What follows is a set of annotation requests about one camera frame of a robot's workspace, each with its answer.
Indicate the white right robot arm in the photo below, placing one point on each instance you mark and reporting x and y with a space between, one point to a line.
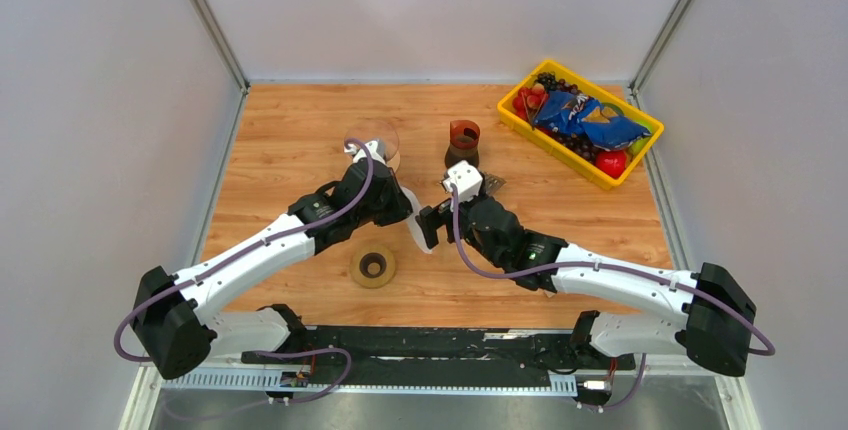
704 315

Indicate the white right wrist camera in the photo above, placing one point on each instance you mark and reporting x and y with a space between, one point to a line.
464 180

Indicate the dark grape bunch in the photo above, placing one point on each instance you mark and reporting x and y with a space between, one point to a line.
579 144

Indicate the red apple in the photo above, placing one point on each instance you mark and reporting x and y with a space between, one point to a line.
612 163

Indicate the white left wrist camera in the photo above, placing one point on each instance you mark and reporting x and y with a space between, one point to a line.
360 151

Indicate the green apple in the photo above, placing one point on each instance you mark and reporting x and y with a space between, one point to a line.
637 145

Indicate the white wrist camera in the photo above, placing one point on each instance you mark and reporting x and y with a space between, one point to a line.
464 180
360 151

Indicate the clear plastic cone dripper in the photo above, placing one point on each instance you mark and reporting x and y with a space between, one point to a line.
372 129

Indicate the yellow plastic bin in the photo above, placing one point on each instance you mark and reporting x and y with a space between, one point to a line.
557 150

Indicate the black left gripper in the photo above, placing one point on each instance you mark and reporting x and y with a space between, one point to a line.
401 209

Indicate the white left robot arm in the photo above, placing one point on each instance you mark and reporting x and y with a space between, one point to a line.
179 318

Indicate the aluminium frame rail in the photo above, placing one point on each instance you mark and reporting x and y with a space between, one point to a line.
267 390

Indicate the white paper coffee filter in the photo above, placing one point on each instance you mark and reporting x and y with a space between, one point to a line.
411 222

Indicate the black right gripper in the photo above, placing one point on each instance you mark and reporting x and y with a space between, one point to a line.
428 222

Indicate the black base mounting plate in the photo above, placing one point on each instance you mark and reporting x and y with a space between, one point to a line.
439 357

